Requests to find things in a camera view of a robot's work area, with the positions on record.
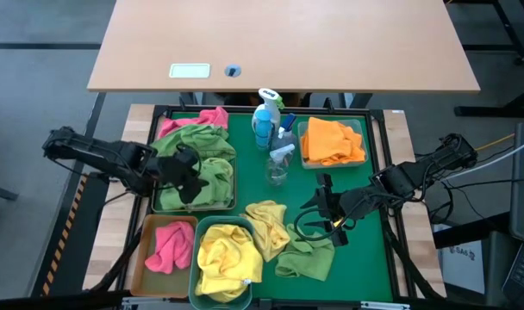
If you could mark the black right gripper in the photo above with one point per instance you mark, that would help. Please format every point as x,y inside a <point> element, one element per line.
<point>352,204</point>

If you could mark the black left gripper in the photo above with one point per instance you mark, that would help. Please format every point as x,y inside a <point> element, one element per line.
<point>178,168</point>

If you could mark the yellow microfiber towel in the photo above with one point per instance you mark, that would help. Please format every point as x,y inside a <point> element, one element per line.
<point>268,228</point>
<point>227,254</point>
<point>214,295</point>

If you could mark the pink microfiber towel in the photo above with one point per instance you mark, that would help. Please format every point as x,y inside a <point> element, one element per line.
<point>201,118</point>
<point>171,247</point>

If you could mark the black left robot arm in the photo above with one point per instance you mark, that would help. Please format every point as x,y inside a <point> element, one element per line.
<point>102,155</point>

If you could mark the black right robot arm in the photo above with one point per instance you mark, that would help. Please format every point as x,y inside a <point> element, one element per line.
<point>417,172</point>

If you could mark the clear spray bottle white trigger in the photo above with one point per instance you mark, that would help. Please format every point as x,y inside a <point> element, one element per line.
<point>277,165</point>

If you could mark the green table mat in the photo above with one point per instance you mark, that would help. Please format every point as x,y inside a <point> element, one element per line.
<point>365,267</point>

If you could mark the clear bottle blue cap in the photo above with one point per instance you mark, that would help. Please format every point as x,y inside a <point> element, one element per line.
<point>283,138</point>

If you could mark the blue plastic bottle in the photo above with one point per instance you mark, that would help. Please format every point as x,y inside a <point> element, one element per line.
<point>263,127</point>

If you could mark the clear plastic bin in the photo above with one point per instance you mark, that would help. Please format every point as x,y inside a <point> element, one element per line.
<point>360,125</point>

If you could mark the tan plastic bin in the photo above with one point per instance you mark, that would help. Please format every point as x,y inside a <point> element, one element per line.
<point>158,284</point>

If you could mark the teal plastic bin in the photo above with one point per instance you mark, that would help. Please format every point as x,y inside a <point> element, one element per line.
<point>247,301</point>

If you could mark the white spray bottle green trigger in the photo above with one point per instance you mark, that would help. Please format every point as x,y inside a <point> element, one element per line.
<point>270,101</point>

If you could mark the white rectangular desk plate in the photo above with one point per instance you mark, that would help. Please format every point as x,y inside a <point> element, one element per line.
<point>189,71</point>

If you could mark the black desk underframe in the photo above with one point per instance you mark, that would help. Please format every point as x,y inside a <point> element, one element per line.
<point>359,100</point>

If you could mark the black yellow hazard strip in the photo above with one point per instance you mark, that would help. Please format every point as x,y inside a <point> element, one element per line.
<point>64,234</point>

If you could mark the white labelled box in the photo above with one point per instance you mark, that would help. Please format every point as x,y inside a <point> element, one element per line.
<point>460,262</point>

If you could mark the beige wooden desk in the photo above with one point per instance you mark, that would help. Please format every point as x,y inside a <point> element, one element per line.
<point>288,43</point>

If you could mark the black laptop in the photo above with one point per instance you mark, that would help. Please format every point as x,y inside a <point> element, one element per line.
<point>522,194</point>

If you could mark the black metal table frame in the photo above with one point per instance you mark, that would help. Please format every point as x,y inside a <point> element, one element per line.
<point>482,111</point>

